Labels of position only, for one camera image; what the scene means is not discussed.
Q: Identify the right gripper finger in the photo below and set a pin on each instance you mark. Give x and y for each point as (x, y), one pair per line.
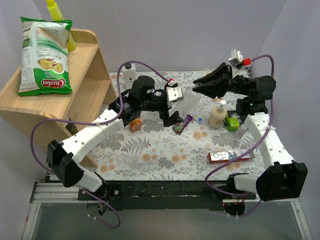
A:
(212, 89)
(219, 77)

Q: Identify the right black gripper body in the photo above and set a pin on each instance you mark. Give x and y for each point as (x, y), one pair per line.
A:
(229, 81)

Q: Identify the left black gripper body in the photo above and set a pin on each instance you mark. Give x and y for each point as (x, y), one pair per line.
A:
(164, 107)

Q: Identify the clear bottle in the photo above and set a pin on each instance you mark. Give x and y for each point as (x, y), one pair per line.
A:
(190, 100)

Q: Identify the orange soda bottle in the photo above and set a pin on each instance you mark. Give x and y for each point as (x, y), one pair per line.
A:
(135, 125)

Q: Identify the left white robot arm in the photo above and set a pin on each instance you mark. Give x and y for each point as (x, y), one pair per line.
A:
(64, 157)

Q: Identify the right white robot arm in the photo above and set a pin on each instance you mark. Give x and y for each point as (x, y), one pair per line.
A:
(283, 177)

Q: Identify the cream lotion pump bottle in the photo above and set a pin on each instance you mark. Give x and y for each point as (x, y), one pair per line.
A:
(217, 115)

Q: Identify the white square bottle black cap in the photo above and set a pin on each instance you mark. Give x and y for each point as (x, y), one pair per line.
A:
(129, 74)

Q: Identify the floral table mat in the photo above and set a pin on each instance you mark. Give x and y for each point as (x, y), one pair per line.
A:
(156, 152)

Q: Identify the purple candy bar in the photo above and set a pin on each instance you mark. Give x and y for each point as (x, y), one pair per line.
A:
(179, 127)

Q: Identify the black green box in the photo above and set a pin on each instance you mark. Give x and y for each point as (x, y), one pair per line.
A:
(233, 114)

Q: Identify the green small box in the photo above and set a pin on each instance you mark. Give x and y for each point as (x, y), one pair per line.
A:
(231, 123)

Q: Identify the red white toothpaste box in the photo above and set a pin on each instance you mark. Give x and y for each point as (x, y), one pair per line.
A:
(224, 156)

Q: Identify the wooden shelf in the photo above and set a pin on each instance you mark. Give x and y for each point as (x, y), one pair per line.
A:
(90, 82)

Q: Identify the dark jar under shelf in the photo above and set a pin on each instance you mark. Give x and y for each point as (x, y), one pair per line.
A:
(72, 128)

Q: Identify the green chips bag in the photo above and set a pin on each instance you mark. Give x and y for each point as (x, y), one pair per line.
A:
(44, 67)

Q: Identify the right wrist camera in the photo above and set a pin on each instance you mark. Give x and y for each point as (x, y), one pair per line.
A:
(237, 60)

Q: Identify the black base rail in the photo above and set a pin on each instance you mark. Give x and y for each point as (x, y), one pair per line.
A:
(163, 194)

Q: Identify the aluminium frame rail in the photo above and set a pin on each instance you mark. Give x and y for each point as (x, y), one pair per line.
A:
(57, 213)

